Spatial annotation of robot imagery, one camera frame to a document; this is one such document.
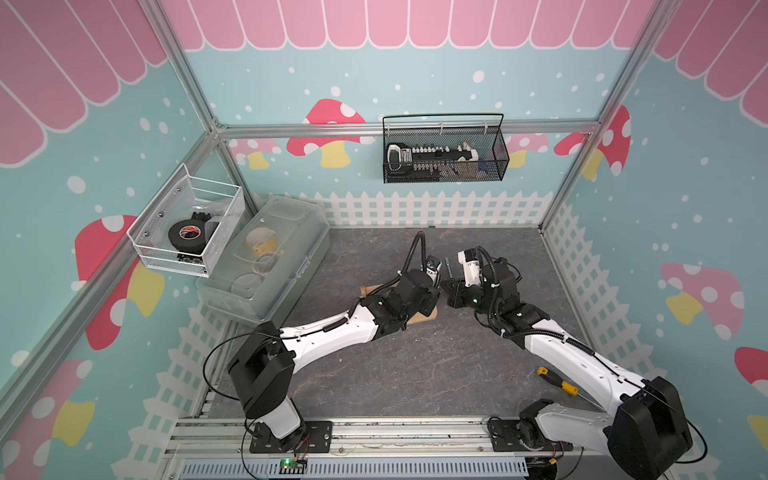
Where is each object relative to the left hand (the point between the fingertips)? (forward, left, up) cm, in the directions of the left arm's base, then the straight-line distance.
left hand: (429, 289), depth 82 cm
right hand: (0, -3, +3) cm, 4 cm away
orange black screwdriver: (+1, -4, +10) cm, 11 cm away
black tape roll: (+3, +59, +17) cm, 62 cm away
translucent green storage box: (+5, +49, -2) cm, 50 cm away
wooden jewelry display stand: (-12, +4, +5) cm, 14 cm away
